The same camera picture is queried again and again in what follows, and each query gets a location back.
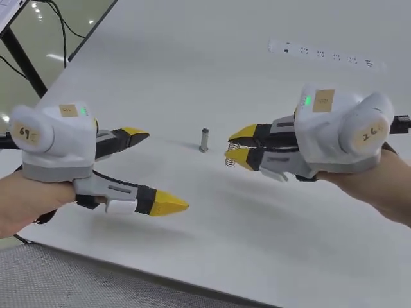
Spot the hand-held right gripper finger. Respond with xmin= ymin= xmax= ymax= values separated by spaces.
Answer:
xmin=227 ymin=115 xmax=299 ymax=150
xmin=223 ymin=146 xmax=319 ymax=183

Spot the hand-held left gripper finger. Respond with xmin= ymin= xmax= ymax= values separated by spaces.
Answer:
xmin=73 ymin=175 xmax=190 ymax=218
xmin=95 ymin=126 xmax=151 ymax=162

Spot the person's left hand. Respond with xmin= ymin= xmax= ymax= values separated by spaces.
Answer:
xmin=19 ymin=175 xmax=109 ymax=225

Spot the person's right hand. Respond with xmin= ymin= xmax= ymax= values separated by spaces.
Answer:
xmin=315 ymin=142 xmax=400 ymax=201

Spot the silver metal pin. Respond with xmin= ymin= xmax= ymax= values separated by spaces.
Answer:
xmin=199 ymin=128 xmax=211 ymax=153

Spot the white power strip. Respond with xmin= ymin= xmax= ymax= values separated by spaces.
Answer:
xmin=267 ymin=38 xmax=387 ymax=70

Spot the small metal coil spring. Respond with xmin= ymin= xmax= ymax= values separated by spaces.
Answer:
xmin=225 ymin=142 xmax=241 ymax=168

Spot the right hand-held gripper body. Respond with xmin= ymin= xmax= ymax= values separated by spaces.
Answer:
xmin=293 ymin=83 xmax=396 ymax=176

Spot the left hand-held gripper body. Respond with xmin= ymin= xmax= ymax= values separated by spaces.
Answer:
xmin=9 ymin=103 xmax=99 ymax=184

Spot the white desk with black leg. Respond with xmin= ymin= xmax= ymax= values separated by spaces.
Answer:
xmin=0 ymin=0 xmax=49 ymax=99

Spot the person's left forearm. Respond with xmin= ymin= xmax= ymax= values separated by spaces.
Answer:
xmin=0 ymin=175 xmax=42 ymax=240

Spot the person's right forearm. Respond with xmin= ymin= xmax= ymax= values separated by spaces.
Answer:
xmin=353 ymin=153 xmax=411 ymax=230

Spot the black hanging cable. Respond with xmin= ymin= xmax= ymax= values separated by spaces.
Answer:
xmin=40 ymin=0 xmax=85 ymax=40
xmin=0 ymin=54 xmax=27 ymax=78

